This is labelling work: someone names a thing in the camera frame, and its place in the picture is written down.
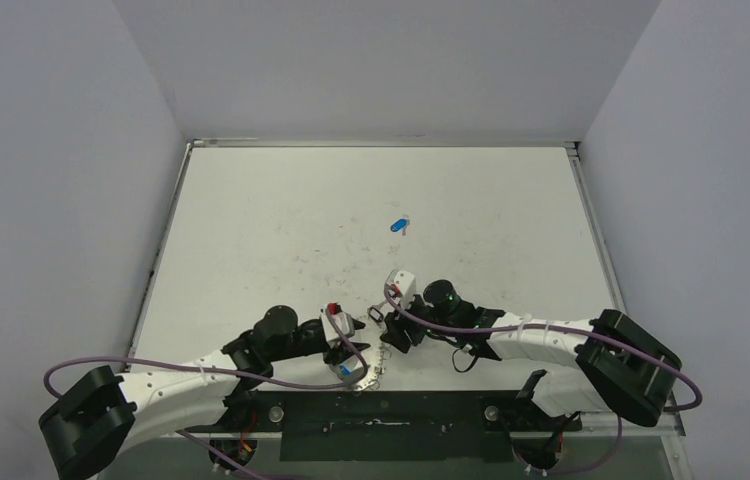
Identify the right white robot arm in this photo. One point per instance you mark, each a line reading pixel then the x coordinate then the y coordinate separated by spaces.
pixel 496 335

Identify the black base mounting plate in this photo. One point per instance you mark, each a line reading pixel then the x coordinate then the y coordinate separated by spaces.
pixel 392 426

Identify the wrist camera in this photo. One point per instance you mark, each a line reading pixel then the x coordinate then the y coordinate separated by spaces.
pixel 401 284
pixel 336 323

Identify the aluminium table frame rail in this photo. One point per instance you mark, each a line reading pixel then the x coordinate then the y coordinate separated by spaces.
pixel 633 372

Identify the black key tag with key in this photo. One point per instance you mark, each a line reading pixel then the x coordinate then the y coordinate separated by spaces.
pixel 376 314

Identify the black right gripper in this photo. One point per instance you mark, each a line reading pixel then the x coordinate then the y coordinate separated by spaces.
pixel 400 327

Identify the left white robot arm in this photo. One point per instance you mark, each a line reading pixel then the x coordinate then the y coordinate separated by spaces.
pixel 105 413

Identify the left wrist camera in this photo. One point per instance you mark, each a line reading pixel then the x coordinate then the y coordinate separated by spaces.
pixel 336 323

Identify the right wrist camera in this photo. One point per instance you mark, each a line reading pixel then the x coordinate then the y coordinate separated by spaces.
pixel 401 284

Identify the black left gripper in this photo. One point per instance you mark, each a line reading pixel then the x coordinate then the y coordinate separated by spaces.
pixel 336 352

